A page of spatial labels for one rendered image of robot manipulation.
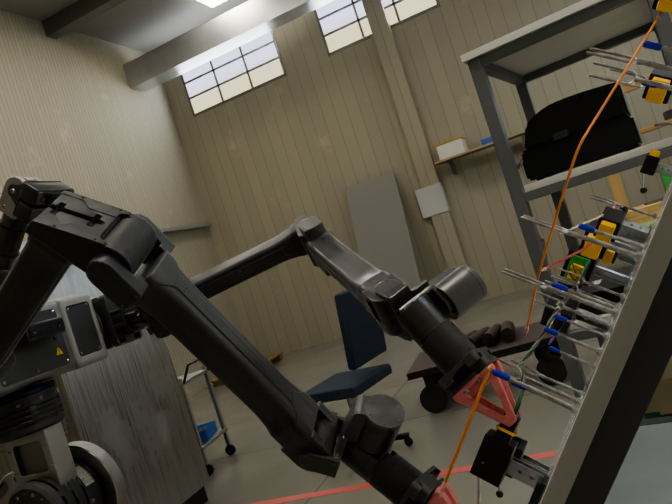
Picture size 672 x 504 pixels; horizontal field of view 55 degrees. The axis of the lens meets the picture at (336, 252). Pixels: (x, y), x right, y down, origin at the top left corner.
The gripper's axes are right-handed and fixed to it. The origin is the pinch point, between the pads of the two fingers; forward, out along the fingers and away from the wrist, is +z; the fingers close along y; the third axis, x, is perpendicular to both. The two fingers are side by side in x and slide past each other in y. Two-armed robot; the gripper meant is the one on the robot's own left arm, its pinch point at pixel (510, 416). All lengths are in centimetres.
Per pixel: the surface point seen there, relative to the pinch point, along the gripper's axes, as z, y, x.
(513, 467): 4.8, -1.2, 3.9
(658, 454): 27, 73, -4
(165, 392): -161, 294, 237
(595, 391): 2.4, -30.7, -13.1
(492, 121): -58, 85, -34
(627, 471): 25, 67, 3
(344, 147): -489, 910, 89
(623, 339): 0.7, -31.9, -17.6
